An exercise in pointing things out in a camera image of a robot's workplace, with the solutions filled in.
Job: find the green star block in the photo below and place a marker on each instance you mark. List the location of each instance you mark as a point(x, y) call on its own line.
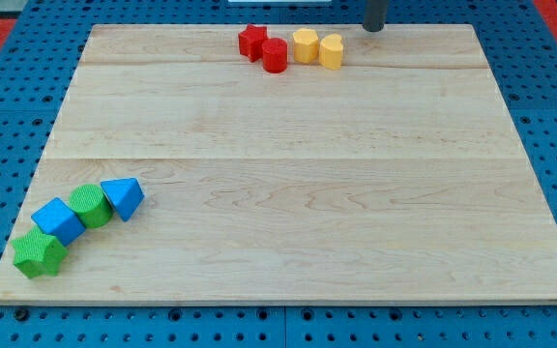
point(38, 254)

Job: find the red cylinder block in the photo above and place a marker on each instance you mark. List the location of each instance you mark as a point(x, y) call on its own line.
point(274, 55)

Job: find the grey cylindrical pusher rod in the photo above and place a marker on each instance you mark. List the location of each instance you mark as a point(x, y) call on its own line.
point(375, 15)

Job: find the yellow heart block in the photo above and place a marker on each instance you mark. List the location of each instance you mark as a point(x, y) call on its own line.
point(331, 52)

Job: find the blue cube block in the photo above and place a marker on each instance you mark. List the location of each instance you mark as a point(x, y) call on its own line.
point(56, 219)

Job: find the light wooden board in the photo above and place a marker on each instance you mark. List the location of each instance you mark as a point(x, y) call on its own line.
point(398, 179)

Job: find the red star block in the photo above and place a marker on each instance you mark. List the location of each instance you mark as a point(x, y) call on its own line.
point(250, 41)

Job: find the green cylinder block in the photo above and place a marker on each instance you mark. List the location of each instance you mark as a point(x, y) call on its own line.
point(90, 205)

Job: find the yellow hexagon block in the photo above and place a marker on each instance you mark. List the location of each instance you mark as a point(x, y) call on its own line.
point(305, 45)

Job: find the blue triangular prism block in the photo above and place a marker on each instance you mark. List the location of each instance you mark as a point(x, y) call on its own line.
point(125, 195)

